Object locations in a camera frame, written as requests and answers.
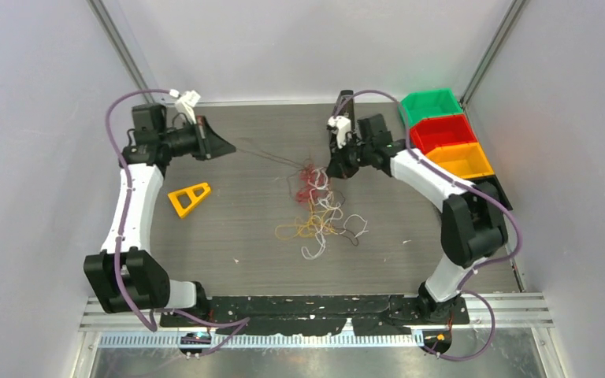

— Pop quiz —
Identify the red cable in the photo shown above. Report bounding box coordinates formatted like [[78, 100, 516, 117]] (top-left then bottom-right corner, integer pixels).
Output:
[[295, 162, 329, 205]]

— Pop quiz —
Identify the brown cable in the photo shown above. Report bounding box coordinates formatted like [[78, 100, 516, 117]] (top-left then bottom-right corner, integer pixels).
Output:
[[236, 136, 361, 247]]

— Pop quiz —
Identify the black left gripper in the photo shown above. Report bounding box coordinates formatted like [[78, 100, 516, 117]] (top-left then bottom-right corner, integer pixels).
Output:
[[158, 115, 233, 161]]

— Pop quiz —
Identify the black metronome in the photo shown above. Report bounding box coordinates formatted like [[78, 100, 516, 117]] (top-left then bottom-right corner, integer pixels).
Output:
[[333, 89, 355, 129]]

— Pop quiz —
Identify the yellow triangular plastic piece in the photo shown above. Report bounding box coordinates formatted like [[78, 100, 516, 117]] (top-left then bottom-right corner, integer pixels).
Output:
[[167, 183, 212, 219]]

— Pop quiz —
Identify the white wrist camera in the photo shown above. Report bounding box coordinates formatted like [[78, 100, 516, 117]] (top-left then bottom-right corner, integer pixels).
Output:
[[326, 116, 352, 150], [169, 89, 201, 124]]

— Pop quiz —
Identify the black plastic bin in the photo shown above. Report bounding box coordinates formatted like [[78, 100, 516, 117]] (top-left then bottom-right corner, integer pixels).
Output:
[[470, 175, 514, 211]]

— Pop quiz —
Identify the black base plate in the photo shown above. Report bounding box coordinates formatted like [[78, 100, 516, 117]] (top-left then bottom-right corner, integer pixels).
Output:
[[184, 294, 470, 336]]

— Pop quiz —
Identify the white cable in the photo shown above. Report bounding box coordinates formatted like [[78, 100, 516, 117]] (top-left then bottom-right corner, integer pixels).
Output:
[[300, 169, 369, 261]]

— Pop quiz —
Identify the red plastic bin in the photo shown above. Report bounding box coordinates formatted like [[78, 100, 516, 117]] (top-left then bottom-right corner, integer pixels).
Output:
[[409, 113, 477, 154]]

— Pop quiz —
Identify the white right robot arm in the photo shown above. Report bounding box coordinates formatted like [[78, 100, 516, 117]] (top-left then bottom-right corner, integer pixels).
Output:
[[326, 114, 508, 324]]

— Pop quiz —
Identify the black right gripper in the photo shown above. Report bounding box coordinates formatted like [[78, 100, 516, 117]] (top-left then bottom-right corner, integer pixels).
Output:
[[328, 137, 374, 181]]

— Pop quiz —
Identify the yellow plastic bin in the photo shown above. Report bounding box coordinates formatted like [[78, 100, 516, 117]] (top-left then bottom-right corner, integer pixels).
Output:
[[426, 143, 495, 180]]

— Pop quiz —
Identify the green plastic bin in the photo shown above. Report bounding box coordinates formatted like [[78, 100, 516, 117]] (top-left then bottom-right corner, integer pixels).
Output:
[[400, 88, 463, 127]]

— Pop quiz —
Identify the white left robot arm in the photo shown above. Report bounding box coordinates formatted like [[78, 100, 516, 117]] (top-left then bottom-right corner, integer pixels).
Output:
[[84, 104, 236, 326]]

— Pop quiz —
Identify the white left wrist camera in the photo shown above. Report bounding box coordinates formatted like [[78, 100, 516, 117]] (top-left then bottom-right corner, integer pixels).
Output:
[[169, 89, 201, 124]]

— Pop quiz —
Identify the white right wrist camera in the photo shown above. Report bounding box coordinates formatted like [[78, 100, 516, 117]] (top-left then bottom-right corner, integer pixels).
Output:
[[326, 116, 352, 150]]

